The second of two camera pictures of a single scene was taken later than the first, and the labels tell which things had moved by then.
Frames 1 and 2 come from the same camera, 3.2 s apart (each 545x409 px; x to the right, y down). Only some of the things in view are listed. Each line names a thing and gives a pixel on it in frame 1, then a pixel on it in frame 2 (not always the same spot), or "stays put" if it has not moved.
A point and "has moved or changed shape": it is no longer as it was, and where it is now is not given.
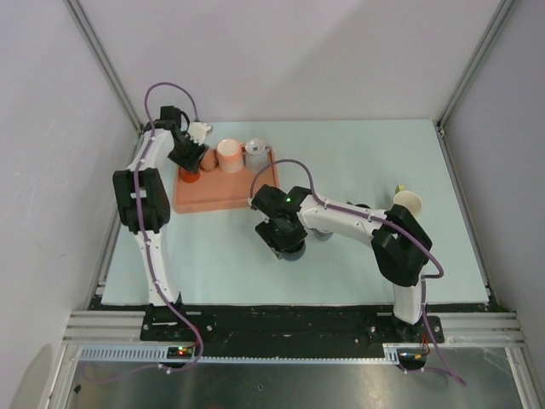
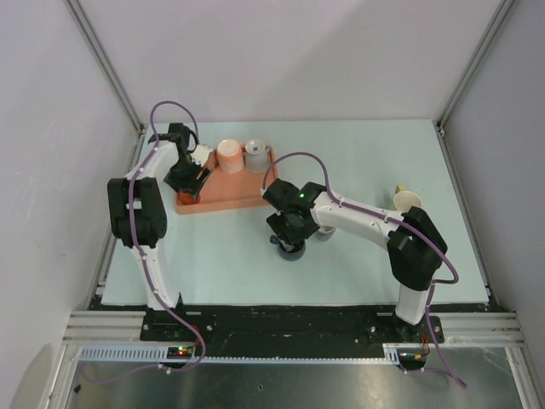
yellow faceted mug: [408, 198] stays put
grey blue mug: [324, 236] stays put
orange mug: [188, 176] has moved or changed shape
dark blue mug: [295, 255] stays put
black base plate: [285, 325] stays put
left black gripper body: [187, 153] → [184, 175]
